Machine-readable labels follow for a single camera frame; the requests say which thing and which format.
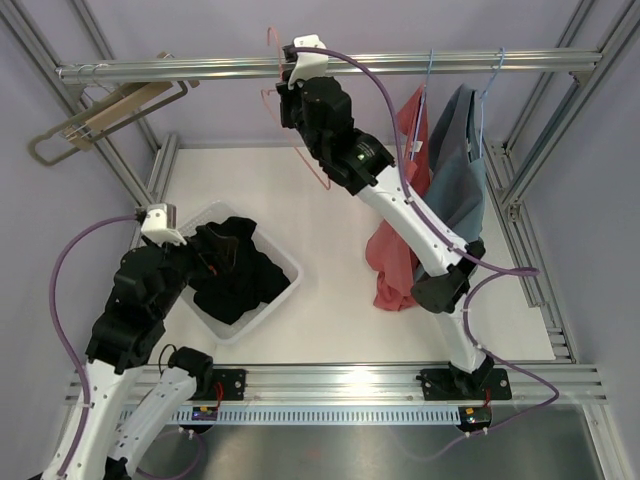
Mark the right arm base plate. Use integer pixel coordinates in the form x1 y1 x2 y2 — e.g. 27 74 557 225
416 368 513 401

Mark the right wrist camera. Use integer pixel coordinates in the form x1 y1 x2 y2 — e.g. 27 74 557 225
282 34 329 90

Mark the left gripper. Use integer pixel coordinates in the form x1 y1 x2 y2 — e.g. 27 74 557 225
147 225 238 318

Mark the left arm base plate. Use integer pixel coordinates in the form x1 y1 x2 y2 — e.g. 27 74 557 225
191 368 247 402

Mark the light blue wire hanger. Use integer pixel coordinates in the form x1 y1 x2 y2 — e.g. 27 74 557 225
410 49 435 161

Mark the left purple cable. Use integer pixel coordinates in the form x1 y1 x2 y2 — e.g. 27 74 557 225
51 213 206 480

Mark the blue t shirt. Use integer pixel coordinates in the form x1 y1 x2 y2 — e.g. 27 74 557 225
423 84 486 243

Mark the white laundry basket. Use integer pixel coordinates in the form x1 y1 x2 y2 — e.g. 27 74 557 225
177 201 303 344

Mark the white slotted cable duct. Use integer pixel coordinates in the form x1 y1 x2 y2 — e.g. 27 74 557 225
119 405 462 425

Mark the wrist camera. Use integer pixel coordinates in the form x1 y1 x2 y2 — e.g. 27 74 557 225
282 34 329 90
136 203 187 246

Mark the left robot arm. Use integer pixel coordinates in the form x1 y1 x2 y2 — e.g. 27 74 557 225
39 241 245 479

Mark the red t shirt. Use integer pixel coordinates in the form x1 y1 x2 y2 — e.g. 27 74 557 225
365 85 431 312

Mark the pink wire hanger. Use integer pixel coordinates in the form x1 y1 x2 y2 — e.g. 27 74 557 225
260 26 333 192

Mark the black t shirt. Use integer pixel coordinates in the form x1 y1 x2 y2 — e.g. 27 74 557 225
188 216 290 325

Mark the aluminium hanging rail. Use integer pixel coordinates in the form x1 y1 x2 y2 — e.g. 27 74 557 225
56 48 602 85

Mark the front aluminium rail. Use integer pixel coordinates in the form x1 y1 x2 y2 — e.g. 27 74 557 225
64 363 609 404

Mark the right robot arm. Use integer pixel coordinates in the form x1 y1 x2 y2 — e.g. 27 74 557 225
276 76 494 399

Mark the wooden hanger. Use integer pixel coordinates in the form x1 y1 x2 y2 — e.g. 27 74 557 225
61 80 200 151

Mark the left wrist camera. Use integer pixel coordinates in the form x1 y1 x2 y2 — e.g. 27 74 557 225
136 203 187 246

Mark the olive flat hanger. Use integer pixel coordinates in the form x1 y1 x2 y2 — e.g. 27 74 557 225
26 82 190 166

